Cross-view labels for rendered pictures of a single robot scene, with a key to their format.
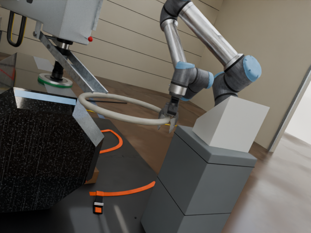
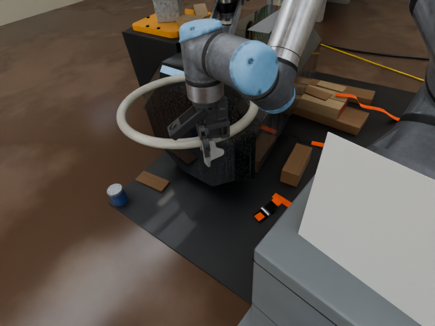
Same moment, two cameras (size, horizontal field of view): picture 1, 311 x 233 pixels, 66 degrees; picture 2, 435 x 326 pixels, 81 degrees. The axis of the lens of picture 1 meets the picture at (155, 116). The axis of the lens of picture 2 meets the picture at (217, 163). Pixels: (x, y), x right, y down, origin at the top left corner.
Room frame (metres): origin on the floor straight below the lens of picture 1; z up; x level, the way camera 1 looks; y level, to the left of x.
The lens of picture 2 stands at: (1.14, -0.61, 1.44)
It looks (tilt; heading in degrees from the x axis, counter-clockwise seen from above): 46 degrees down; 78
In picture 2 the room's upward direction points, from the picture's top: 7 degrees counter-clockwise
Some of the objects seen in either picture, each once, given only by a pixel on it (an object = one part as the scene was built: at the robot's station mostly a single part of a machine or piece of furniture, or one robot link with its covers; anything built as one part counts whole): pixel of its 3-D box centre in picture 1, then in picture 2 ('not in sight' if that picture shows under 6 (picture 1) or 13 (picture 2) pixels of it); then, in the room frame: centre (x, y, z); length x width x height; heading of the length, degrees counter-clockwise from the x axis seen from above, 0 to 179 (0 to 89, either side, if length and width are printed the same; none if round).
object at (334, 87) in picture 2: not in sight; (331, 86); (2.73, 1.21, 0.09); 0.25 x 0.10 x 0.01; 123
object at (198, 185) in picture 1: (192, 193); (329, 295); (1.53, -0.43, 0.43); 0.50 x 0.50 x 0.85; 31
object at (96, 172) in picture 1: (84, 168); (296, 164); (1.94, 0.45, 0.07); 0.30 x 0.12 x 0.12; 42
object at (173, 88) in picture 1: (176, 89); (204, 87); (1.26, -0.06, 1.12); 0.10 x 0.09 x 0.05; 87
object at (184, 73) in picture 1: (183, 73); (202, 52); (1.26, -0.06, 1.21); 0.10 x 0.09 x 0.12; 115
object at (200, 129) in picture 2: (172, 104); (210, 116); (1.26, -0.06, 1.04); 0.09 x 0.08 x 0.12; 177
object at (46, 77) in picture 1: (56, 79); not in sight; (1.57, 0.72, 0.87); 0.21 x 0.21 x 0.01
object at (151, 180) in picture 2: not in sight; (152, 180); (0.93, 0.72, 0.02); 0.25 x 0.10 x 0.01; 134
